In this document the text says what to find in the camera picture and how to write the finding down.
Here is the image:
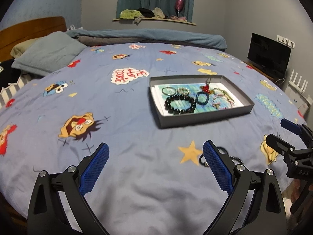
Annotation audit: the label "pink cord bracelet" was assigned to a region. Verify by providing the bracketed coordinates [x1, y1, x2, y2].
[211, 94, 236, 110]

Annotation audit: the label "thin silver bangle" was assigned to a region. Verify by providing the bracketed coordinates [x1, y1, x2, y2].
[210, 88, 232, 99]
[161, 87, 177, 96]

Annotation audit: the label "red bead gold charm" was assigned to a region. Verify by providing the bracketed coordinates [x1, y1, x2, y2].
[200, 78, 212, 94]

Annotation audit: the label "blue bead bracelet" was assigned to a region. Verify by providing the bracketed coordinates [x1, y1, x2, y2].
[195, 91, 210, 105]

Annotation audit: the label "large dark bead bracelet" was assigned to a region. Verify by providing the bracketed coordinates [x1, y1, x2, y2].
[164, 94, 197, 116]

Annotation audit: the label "person's right hand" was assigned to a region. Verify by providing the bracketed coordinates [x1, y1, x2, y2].
[291, 179, 301, 203]

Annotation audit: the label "white wifi router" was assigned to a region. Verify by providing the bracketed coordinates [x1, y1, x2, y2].
[289, 70, 308, 94]

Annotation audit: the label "wooden tv stand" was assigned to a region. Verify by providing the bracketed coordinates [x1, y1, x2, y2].
[245, 61, 279, 83]

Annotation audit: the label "black flat television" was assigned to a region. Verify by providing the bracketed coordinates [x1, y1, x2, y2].
[247, 33, 291, 78]

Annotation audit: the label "blue cartoon bedspread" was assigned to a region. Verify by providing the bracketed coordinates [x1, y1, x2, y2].
[1, 43, 304, 234]

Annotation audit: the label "grey shallow cardboard box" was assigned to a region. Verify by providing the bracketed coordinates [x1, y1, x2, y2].
[150, 75, 254, 128]

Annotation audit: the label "blue green printed paper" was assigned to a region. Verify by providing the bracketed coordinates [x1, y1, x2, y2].
[152, 82, 244, 116]

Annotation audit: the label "black white striped pillow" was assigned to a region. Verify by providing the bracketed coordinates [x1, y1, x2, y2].
[1, 59, 30, 108]

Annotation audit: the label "teal folded blanket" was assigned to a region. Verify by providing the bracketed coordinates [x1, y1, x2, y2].
[66, 29, 227, 50]

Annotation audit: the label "pink cloth on sill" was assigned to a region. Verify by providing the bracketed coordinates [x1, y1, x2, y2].
[170, 15, 187, 22]

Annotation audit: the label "grey blue pillow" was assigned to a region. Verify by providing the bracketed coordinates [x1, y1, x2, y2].
[12, 31, 86, 76]

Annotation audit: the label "wooden window sill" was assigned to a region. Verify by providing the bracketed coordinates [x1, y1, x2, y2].
[112, 17, 197, 26]

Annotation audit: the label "olive green pillow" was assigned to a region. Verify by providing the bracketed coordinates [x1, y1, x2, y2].
[10, 38, 40, 58]

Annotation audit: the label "pink balloon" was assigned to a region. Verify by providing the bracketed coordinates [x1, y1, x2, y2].
[174, 0, 184, 17]

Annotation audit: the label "beige cloth on sill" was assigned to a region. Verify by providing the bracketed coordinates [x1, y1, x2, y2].
[152, 7, 165, 19]

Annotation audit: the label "grey folded blanket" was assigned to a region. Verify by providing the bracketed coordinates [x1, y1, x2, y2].
[76, 36, 154, 47]

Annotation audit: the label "wooden headboard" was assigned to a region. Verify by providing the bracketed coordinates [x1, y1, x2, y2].
[0, 16, 67, 62]

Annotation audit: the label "black cloth on sill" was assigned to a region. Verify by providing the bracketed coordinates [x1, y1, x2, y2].
[137, 7, 155, 18]

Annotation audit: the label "green cloth on sill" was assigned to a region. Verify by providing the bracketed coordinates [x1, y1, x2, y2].
[119, 9, 142, 20]

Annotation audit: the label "white wall hooks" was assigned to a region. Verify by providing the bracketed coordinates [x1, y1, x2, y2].
[276, 35, 296, 49]

